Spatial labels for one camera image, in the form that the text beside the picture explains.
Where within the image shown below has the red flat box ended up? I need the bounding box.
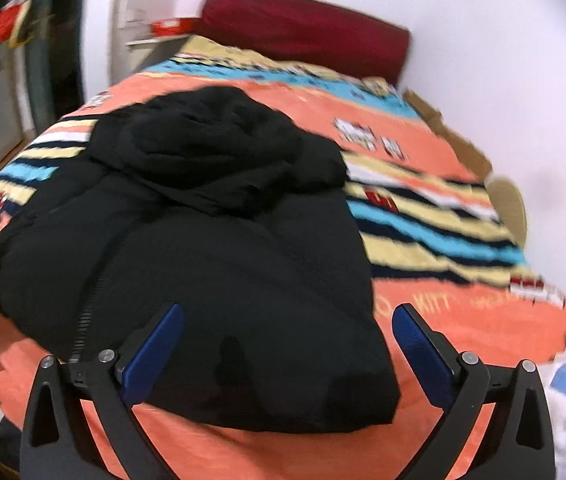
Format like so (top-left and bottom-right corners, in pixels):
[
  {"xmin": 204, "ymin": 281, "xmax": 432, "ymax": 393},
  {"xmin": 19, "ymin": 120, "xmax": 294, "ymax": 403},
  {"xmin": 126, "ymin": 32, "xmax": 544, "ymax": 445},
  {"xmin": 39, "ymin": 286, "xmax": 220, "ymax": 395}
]
[{"xmin": 150, "ymin": 16, "xmax": 198, "ymax": 36}]

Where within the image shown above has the brown cardboard sheet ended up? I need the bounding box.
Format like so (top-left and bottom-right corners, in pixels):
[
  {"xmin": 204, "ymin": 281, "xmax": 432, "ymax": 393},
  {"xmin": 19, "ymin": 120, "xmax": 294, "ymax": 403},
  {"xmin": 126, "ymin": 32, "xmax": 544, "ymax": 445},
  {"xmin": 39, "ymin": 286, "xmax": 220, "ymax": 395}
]
[{"xmin": 403, "ymin": 89, "xmax": 494, "ymax": 181}]

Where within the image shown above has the black hooded puffer jacket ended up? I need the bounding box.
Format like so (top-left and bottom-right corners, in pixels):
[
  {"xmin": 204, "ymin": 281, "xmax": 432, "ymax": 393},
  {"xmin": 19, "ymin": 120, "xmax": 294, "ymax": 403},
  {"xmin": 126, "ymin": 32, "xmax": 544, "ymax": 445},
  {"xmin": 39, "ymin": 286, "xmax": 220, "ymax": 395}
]
[{"xmin": 0, "ymin": 85, "xmax": 402, "ymax": 435}]

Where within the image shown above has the dark green door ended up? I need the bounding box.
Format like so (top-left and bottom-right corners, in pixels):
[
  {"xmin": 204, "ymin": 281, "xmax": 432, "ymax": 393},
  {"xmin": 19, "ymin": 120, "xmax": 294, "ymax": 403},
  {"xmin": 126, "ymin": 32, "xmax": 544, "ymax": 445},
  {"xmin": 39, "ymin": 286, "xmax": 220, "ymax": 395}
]
[{"xmin": 25, "ymin": 0, "xmax": 86, "ymax": 118}]

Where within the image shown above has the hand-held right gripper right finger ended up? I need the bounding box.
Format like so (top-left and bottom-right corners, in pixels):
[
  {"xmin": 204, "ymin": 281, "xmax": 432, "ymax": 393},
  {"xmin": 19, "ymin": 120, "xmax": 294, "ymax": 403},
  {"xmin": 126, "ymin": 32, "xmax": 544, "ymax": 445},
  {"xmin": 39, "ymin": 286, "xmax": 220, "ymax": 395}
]
[{"xmin": 392, "ymin": 302, "xmax": 556, "ymax": 480}]

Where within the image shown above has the dark red bed headboard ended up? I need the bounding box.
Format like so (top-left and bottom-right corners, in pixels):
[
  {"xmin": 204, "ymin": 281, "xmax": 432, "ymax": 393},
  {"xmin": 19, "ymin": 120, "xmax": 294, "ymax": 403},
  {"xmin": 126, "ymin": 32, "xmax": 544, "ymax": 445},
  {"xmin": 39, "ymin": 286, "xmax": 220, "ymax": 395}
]
[{"xmin": 199, "ymin": 0, "xmax": 412, "ymax": 86}]

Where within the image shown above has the yellow brown bag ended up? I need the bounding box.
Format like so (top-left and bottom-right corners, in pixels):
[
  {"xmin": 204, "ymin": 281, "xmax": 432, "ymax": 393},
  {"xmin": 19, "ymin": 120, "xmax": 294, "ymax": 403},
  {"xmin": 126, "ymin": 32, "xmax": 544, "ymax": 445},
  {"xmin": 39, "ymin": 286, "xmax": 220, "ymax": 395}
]
[{"xmin": 8, "ymin": 2, "xmax": 46, "ymax": 50}]

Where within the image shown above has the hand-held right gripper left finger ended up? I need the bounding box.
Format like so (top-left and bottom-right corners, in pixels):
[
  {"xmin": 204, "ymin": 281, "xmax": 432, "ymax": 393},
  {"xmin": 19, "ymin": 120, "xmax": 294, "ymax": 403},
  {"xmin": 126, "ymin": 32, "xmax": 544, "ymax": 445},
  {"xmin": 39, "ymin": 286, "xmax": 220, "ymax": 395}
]
[{"xmin": 20, "ymin": 302, "xmax": 185, "ymax": 480}]

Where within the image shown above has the red plastic bag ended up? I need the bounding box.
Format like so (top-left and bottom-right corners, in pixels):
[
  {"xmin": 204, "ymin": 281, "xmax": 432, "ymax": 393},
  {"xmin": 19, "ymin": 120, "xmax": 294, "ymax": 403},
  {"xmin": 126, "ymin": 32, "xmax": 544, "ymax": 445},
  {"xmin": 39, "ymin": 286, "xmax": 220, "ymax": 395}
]
[{"xmin": 0, "ymin": 0, "xmax": 31, "ymax": 41}]

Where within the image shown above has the white bedside shelf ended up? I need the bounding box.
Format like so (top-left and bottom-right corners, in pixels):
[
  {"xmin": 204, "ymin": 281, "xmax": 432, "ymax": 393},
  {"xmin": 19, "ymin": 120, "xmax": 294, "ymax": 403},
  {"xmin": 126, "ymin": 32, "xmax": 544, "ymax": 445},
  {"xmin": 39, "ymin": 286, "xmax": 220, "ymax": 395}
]
[{"xmin": 127, "ymin": 32, "xmax": 188, "ymax": 48}]

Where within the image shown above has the orange cartoon printed blanket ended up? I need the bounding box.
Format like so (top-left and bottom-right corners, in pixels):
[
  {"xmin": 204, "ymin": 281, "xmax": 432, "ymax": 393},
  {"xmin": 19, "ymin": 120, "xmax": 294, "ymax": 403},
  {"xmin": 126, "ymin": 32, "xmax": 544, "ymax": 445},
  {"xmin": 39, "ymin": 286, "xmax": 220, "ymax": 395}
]
[{"xmin": 0, "ymin": 35, "xmax": 566, "ymax": 480}]

